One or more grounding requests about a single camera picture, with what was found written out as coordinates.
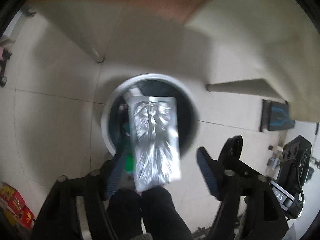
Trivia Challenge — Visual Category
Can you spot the silver blister pack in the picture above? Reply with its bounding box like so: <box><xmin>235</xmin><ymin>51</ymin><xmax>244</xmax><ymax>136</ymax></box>
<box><xmin>127</xmin><ymin>96</ymin><xmax>181</xmax><ymax>192</ymax></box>

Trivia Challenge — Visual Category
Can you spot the green blue wipes pack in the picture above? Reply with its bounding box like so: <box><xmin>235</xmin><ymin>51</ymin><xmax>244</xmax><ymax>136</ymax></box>
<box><xmin>122</xmin><ymin>122</ymin><xmax>135</xmax><ymax>175</ymax></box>

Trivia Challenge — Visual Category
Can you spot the white round trash bin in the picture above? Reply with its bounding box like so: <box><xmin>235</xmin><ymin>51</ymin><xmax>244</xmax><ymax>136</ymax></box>
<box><xmin>101</xmin><ymin>74</ymin><xmax>198</xmax><ymax>156</ymax></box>

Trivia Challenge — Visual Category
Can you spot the red yellow carton box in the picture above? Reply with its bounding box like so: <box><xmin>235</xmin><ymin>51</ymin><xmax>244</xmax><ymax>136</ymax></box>
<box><xmin>0</xmin><ymin>182</ymin><xmax>35</xmax><ymax>230</ymax></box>

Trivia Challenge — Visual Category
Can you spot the black blue weight bench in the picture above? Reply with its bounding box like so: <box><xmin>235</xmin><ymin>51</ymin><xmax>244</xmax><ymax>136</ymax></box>
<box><xmin>259</xmin><ymin>99</ymin><xmax>296</xmax><ymax>132</ymax></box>

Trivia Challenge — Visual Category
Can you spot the person in black fleece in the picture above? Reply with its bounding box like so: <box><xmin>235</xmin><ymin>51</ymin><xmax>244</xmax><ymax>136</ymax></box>
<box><xmin>106</xmin><ymin>186</ymin><xmax>193</xmax><ymax>239</ymax></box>

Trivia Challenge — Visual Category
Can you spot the white table leg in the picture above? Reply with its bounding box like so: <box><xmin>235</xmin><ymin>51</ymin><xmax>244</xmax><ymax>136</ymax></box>
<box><xmin>34</xmin><ymin>2</ymin><xmax>105</xmax><ymax>63</ymax></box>
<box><xmin>206</xmin><ymin>79</ymin><xmax>282</xmax><ymax>99</ymax></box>

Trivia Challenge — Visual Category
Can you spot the pink suitcase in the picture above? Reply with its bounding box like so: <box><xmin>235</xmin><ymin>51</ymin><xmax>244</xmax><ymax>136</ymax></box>
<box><xmin>1</xmin><ymin>41</ymin><xmax>12</xmax><ymax>87</ymax></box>

